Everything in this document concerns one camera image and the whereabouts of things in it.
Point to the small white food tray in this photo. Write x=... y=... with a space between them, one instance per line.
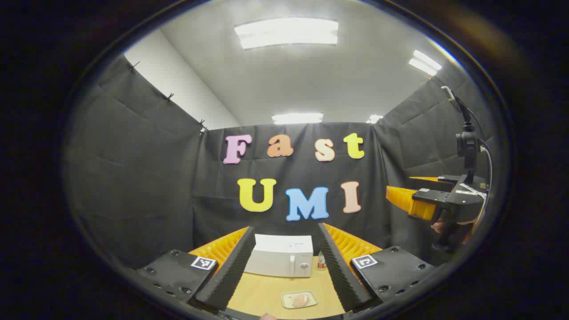
x=286 y=304

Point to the ceiling light panel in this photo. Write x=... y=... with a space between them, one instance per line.
x=297 y=118
x=374 y=119
x=424 y=63
x=286 y=33

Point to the black backdrop cloth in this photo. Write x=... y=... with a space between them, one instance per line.
x=133 y=178

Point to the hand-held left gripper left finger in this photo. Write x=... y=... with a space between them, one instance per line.
x=231 y=271

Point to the small sauce bottle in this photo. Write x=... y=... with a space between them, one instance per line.
x=322 y=263

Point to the white microwave oven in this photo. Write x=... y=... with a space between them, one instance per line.
x=271 y=255

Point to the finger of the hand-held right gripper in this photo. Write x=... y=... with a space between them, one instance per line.
x=438 y=180
x=426 y=198

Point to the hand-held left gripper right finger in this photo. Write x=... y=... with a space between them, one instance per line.
x=338 y=271

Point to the black binder clip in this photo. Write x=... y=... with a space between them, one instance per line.
x=169 y=97
x=202 y=125
x=133 y=66

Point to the sugared bread bun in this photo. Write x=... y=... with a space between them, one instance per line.
x=300 y=301

